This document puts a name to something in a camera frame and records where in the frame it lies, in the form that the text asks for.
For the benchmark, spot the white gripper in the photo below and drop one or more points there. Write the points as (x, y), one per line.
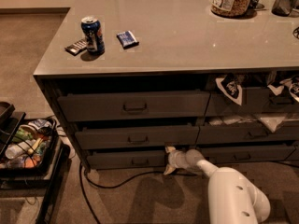
(175, 159)

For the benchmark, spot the grey drawer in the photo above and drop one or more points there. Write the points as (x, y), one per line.
(248, 132)
(151, 136)
(134, 105)
(126, 160)
(254, 100)
(247, 153)

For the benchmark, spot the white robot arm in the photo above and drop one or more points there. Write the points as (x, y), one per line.
(232, 198)

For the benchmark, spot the grey cabinet with countertop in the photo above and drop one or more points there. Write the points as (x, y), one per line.
(183, 46)

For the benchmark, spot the black white chip bag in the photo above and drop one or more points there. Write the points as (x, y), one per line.
(231, 88)

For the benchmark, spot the clear plastic bag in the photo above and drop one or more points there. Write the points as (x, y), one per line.
(271, 121)

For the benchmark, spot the blue snack packet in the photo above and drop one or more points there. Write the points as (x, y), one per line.
(127, 39)

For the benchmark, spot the black tray of items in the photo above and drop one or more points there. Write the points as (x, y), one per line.
(37, 159)

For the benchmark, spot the dark chocolate bar wrapper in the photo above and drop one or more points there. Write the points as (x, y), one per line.
(77, 47)

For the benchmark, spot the blue soda can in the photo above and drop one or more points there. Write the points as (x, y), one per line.
(91, 28)

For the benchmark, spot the clear plastic bottle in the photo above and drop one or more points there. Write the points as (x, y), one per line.
(15, 150)

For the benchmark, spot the large nut jar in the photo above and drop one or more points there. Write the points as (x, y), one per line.
(229, 8)

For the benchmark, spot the dark glass bottle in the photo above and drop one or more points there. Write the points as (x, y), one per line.
(283, 8)

